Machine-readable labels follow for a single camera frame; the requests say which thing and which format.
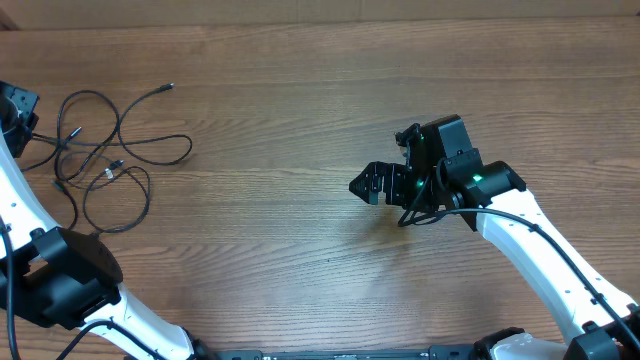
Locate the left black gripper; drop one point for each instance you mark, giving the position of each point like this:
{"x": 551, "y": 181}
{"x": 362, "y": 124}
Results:
{"x": 26, "y": 101}

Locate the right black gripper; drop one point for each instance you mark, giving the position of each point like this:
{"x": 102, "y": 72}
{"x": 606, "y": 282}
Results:
{"x": 391, "y": 174}

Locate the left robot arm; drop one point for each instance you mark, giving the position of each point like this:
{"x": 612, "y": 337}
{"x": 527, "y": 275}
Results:
{"x": 52, "y": 275}

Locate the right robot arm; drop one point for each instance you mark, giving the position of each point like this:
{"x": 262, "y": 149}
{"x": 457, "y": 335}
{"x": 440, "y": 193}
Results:
{"x": 443, "y": 174}

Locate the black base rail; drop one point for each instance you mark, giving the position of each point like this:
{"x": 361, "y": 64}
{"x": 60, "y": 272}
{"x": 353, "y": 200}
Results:
{"x": 434, "y": 352}

